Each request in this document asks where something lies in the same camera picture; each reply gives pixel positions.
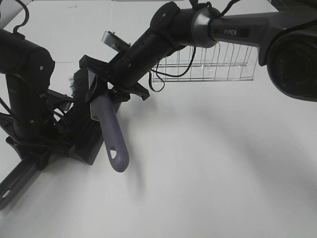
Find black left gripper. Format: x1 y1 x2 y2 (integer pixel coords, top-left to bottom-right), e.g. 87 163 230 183
5 109 74 170

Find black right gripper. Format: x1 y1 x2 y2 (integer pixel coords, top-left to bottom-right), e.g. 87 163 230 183
79 49 151 104

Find grey hand brush black bristles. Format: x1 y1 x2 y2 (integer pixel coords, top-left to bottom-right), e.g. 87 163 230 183
67 69 129 172

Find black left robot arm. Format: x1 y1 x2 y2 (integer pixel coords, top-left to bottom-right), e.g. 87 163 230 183
0 29 74 170

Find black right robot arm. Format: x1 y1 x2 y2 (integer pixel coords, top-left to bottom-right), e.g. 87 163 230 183
80 0 317 103

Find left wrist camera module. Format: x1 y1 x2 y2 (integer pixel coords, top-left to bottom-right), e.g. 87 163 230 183
47 89 75 112

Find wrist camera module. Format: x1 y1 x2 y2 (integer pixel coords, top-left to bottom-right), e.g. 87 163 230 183
102 31 131 52
47 89 75 112

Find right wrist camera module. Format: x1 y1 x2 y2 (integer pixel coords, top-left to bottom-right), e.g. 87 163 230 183
102 31 131 52

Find chrome wire dish rack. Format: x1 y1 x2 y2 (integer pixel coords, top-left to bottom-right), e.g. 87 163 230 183
152 42 258 82

